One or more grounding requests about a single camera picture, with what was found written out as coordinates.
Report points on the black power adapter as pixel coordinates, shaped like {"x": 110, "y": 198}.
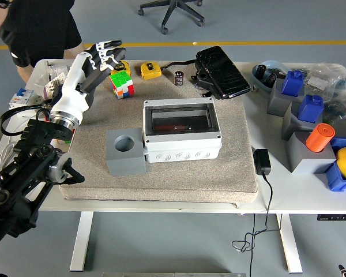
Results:
{"x": 261, "y": 160}

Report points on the grey holder block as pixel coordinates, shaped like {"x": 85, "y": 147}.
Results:
{"x": 308, "y": 161}
{"x": 276, "y": 104}
{"x": 291, "y": 127}

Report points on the white circuit breaker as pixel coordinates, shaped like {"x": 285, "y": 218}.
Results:
{"x": 23, "y": 96}

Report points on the grey electrical enclosure box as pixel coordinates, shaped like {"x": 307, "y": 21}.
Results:
{"x": 184, "y": 150}

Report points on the large colourful puzzle cube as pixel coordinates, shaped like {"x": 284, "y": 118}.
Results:
{"x": 121, "y": 83}

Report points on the person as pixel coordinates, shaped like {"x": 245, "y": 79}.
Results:
{"x": 37, "y": 26}

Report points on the transparent hinged box lid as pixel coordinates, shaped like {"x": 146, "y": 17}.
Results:
{"x": 181, "y": 116}

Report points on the grey-brown fabric mat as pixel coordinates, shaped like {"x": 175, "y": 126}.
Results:
{"x": 190, "y": 179}

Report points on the grey block with round hole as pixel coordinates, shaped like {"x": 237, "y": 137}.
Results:
{"x": 124, "y": 164}

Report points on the black table control panel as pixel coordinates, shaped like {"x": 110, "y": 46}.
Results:
{"x": 334, "y": 217}

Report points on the yellow tape measure black clip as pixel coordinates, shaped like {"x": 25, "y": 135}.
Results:
{"x": 150, "y": 70}

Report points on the blue plastic block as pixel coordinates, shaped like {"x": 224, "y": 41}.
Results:
{"x": 292, "y": 83}
{"x": 310, "y": 111}

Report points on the black office chair base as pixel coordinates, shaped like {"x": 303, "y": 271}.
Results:
{"x": 173, "y": 8}

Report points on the blue storage bin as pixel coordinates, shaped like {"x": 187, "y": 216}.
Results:
{"x": 337, "y": 180}

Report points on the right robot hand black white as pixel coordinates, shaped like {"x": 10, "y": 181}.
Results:
{"x": 344, "y": 272}

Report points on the black cylindrical capacitor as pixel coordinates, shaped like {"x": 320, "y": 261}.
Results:
{"x": 260, "y": 71}
{"x": 178, "y": 78}
{"x": 272, "y": 78}

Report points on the black wrist watch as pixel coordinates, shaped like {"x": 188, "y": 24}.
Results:
{"x": 2, "y": 3}

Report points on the white table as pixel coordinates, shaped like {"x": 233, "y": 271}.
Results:
{"x": 276, "y": 196}

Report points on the yellow tape measure round label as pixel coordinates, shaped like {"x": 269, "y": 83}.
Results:
{"x": 124, "y": 69}

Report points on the clear bags of components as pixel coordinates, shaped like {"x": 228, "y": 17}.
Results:
{"x": 334, "y": 86}

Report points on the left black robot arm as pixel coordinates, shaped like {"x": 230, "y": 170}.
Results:
{"x": 23, "y": 179}

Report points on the grey-blue bowl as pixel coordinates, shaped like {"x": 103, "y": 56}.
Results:
{"x": 258, "y": 82}

